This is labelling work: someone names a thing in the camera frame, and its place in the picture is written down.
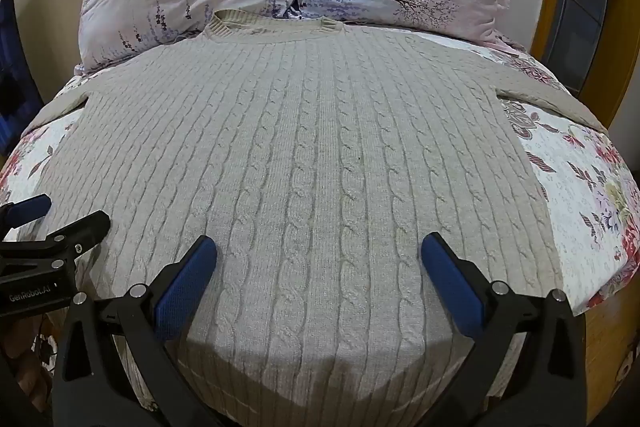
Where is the blue lit window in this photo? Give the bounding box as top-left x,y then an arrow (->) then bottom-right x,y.
0,0 -> 43,152

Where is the wooden bed frame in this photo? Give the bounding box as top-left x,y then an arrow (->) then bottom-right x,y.
575,292 -> 640,408

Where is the yellow wooden frame with glass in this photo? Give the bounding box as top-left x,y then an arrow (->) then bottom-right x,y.
530,0 -> 640,132

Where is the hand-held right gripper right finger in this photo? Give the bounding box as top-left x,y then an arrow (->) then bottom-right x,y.
421,232 -> 586,427

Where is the floral quilted bedspread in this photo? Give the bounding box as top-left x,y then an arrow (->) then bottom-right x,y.
0,29 -> 640,413

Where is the beige cable knit sweater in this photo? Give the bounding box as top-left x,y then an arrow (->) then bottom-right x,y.
22,9 -> 608,427

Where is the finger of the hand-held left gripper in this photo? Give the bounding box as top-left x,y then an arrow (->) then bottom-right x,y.
0,194 -> 52,238
0,210 -> 111,288

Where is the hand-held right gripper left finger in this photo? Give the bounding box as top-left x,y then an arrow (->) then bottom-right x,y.
50,234 -> 221,427

